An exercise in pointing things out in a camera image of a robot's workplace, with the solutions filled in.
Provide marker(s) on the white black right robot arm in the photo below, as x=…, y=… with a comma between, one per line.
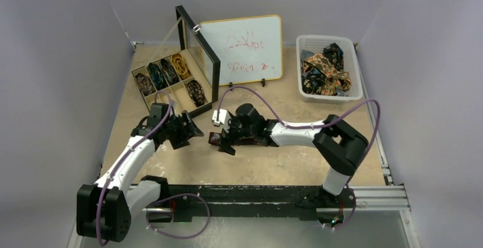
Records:
x=341, y=145

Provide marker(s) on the rolled blue tie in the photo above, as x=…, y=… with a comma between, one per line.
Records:
x=157, y=76

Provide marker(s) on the black tie box lid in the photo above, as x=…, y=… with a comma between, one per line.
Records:
x=194, y=43

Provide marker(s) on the white plastic basket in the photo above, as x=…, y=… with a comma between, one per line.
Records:
x=316, y=44

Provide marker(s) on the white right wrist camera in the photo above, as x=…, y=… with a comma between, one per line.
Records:
x=221, y=118

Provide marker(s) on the rolled brown striped tie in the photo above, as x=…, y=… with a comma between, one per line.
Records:
x=144, y=84

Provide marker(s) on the orange floral tie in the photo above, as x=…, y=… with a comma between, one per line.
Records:
x=319, y=77

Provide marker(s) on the rolled grey tie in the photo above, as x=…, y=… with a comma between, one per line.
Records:
x=169, y=72

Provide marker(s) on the dark blue patterned tie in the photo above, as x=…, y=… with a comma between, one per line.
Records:
x=334, y=54

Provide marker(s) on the yellow framed whiteboard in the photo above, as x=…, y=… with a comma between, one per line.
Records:
x=249, y=49

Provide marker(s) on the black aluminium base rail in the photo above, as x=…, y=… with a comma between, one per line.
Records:
x=306, y=203

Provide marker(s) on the dark red patterned tie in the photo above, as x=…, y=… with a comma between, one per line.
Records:
x=214, y=139

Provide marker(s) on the rolled yellow tie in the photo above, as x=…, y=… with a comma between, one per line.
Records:
x=180, y=66

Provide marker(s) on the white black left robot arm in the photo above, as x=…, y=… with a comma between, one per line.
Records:
x=105, y=209

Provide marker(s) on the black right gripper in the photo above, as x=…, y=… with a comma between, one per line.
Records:
x=229, y=135

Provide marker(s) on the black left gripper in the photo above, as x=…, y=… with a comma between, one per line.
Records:
x=188, y=128

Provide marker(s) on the beige compartment tie box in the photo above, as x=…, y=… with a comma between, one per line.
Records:
x=177, y=92

